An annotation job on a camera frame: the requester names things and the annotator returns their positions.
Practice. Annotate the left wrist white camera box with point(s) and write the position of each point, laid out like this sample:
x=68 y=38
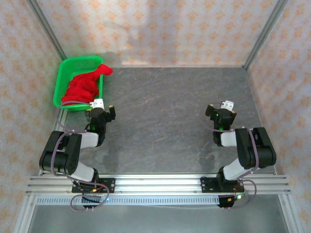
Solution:
x=98 y=104

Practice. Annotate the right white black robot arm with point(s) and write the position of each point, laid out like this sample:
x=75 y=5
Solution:
x=250 y=148

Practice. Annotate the aluminium mounting rail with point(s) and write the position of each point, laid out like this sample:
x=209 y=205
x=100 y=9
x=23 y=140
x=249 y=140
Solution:
x=158 y=184

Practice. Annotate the red t-shirt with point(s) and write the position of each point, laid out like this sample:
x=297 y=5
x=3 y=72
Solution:
x=82 y=89

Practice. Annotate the green plastic basket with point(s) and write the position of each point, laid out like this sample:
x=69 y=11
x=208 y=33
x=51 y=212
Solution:
x=73 y=65

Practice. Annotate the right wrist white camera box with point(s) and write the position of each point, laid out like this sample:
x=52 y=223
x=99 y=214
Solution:
x=228 y=105

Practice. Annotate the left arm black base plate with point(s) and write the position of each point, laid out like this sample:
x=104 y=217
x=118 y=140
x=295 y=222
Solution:
x=109 y=185

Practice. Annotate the grey metal shelf panel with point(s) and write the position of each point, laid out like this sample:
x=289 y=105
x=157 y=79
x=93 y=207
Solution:
x=155 y=219

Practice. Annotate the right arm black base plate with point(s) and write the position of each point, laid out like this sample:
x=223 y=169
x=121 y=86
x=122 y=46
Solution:
x=209 y=185

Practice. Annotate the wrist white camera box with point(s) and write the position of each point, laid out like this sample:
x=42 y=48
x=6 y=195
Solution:
x=98 y=104
x=228 y=105

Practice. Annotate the aluminium frame post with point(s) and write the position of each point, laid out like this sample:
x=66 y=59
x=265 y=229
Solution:
x=264 y=34
x=46 y=29

